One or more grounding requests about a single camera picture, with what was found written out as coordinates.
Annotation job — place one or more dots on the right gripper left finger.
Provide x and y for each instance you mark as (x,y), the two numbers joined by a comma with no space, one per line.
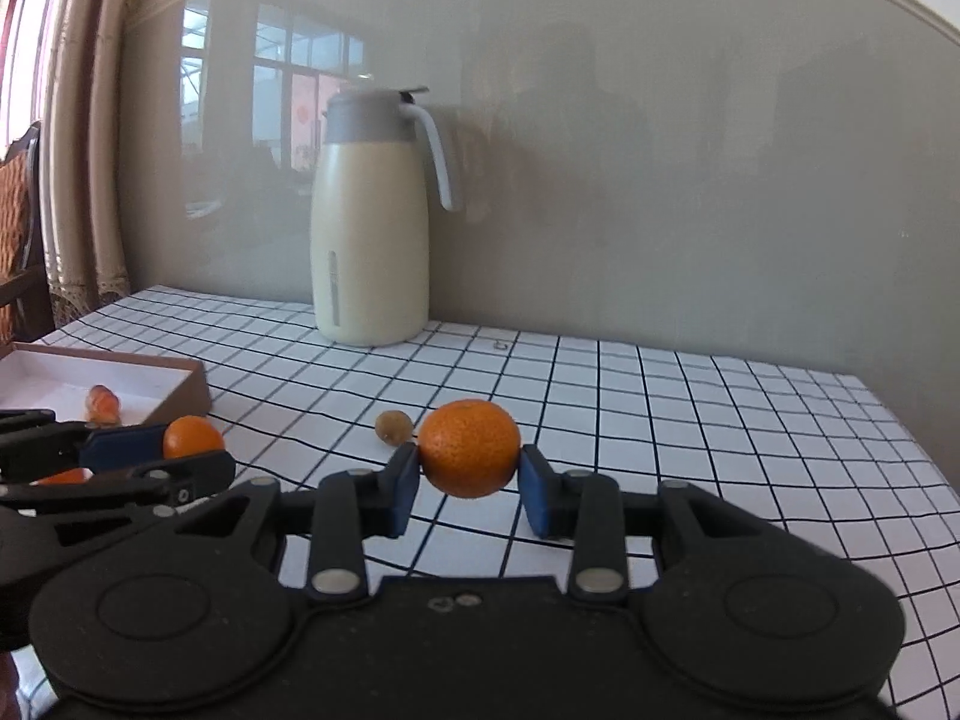
(340,513)

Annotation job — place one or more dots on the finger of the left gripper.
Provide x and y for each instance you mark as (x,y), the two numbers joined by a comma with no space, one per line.
(165,482)
(35,446)

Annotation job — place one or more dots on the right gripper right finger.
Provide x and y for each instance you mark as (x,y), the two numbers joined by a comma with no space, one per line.
(592,511)

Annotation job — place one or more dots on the small orange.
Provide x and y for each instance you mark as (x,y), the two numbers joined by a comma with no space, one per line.
(189,436)

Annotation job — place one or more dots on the peeled orange piece in box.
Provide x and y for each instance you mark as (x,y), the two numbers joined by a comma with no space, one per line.
(103,407)

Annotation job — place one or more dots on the small brown longan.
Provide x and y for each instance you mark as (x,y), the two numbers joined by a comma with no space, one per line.
(393,427)

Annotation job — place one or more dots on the wooden chair with cushion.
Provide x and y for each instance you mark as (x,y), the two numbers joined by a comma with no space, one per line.
(26,307)

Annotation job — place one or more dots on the beige curtain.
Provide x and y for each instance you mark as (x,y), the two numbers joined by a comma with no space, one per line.
(83,250)

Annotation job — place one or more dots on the cream thermos jug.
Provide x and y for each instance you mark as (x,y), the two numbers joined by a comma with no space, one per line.
(370,231)

